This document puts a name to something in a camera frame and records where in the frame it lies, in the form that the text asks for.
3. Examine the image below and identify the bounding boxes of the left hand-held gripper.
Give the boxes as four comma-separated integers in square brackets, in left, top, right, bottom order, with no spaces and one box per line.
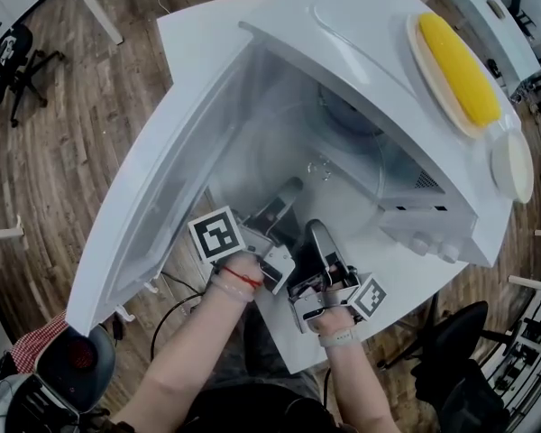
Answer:
[188,176,305,295]

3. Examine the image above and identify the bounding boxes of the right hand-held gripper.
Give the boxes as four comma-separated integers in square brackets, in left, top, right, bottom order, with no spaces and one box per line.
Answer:
[287,217,388,336]

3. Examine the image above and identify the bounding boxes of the clear glass turntable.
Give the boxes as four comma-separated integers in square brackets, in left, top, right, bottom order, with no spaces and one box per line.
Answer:
[238,106,387,252]

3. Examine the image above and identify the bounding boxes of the person's right forearm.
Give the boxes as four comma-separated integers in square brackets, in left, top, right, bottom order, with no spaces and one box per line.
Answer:
[315,307,409,433]

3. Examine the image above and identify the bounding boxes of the person's left forearm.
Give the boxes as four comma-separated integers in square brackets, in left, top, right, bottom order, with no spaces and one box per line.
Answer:
[110,253,265,433]

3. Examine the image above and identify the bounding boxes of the beige watch band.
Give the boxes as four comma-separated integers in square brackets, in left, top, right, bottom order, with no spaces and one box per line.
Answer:
[318,327,360,349]

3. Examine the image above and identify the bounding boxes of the white microwave knob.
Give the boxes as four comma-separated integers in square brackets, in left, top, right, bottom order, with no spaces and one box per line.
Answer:
[436,240,461,263]
[409,232,432,254]

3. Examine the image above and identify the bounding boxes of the pale pink bangle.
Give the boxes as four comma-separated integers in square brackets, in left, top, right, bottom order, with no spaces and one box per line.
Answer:
[209,272,257,305]

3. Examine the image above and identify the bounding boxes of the person's grey trousers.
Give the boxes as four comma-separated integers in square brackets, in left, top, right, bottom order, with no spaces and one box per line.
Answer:
[209,307,326,396]

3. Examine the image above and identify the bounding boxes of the person's black shirt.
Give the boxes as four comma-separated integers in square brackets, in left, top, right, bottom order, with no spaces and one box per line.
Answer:
[179,383,357,433]

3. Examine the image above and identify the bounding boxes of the white microwave oven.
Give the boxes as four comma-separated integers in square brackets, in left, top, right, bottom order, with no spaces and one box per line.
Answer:
[66,0,524,337]

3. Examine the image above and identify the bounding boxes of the beige oval plate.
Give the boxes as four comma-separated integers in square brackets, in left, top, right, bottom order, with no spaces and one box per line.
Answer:
[405,14,501,140]

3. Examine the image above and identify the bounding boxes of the white round bowl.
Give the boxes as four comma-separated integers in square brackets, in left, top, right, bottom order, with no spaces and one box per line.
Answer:
[490,129,534,205]

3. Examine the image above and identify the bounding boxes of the yellow corn cob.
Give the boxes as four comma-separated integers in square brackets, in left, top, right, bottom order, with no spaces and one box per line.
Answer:
[417,12,502,129]

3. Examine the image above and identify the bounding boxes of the grey stool with red centre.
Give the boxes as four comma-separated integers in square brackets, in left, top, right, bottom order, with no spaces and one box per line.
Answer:
[34,322,117,414]

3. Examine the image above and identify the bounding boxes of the red checkered cloth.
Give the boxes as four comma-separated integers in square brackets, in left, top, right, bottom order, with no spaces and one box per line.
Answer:
[11,311,69,373]

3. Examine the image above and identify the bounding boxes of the white grey device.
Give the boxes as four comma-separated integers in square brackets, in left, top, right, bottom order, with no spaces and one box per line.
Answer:
[0,33,19,80]

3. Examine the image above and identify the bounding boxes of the black grey machine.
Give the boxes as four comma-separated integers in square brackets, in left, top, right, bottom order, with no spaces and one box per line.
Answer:
[0,372,80,433]

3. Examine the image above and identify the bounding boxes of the red string bracelet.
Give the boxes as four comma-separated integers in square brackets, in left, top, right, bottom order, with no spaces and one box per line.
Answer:
[220,264,263,289]

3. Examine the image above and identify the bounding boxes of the black floor cable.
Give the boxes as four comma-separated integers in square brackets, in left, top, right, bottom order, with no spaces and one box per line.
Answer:
[151,272,217,361]

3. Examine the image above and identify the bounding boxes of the white table frame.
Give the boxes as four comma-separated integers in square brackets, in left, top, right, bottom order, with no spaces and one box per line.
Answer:
[0,216,28,252]
[477,227,541,433]

